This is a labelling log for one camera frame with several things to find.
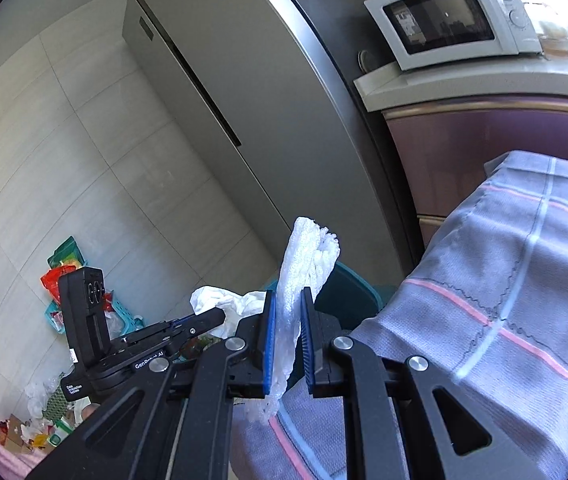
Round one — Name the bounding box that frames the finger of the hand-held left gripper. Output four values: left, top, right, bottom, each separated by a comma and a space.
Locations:
163, 308, 227, 343

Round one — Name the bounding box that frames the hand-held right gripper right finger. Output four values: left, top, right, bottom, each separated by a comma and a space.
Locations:
300, 287, 517, 480

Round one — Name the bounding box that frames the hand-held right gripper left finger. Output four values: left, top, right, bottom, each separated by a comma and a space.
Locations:
26, 289, 279, 480

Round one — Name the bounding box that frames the white plastic bag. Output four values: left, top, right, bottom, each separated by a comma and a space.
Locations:
190, 285, 267, 340

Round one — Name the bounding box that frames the teal plastic bin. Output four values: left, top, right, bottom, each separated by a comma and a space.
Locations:
264, 262, 399, 336

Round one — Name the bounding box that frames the white paper towel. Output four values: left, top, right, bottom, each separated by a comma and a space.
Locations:
244, 216, 341, 426

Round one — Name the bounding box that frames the teal plastic basket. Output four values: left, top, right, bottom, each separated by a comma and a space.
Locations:
44, 287, 137, 338

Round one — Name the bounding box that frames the red snack packet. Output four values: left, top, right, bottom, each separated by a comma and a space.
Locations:
40, 267, 65, 306

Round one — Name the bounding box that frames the green snack packet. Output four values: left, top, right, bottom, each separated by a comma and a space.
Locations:
46, 236, 87, 271

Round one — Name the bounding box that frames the green mesh patterned pack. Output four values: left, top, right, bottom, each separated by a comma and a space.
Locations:
44, 385, 72, 421

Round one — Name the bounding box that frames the clear plastic bag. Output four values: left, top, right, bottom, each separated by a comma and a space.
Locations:
24, 375, 59, 418

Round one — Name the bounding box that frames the brown cardboard piece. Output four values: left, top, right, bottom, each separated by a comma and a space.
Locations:
0, 415, 34, 453

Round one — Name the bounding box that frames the grey plaid tablecloth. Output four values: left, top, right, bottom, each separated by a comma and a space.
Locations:
231, 150, 568, 480

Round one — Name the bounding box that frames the grey refrigerator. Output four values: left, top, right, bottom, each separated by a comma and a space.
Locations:
122, 0, 417, 291

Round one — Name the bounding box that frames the purple kitchen cabinet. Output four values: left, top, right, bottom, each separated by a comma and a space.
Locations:
384, 100, 568, 261

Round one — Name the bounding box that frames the white kitchen countertop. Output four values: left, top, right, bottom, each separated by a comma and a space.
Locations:
354, 52, 568, 113

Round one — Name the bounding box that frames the white microwave oven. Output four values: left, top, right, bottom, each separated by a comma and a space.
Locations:
364, 0, 544, 72

